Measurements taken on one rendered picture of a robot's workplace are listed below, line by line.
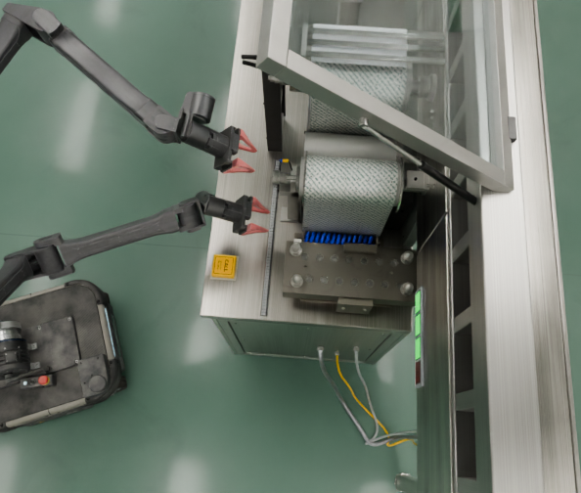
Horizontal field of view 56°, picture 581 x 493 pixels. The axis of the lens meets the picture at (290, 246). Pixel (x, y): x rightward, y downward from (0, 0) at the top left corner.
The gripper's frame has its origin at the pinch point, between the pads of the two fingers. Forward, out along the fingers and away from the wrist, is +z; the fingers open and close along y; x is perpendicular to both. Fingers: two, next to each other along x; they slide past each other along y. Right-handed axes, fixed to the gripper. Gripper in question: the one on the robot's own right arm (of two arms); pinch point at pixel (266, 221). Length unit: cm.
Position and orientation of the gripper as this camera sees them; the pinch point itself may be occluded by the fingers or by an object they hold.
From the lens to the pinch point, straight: 163.1
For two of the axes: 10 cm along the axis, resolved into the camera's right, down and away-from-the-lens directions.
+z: 8.6, 2.2, 4.6
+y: -0.6, 9.4, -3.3
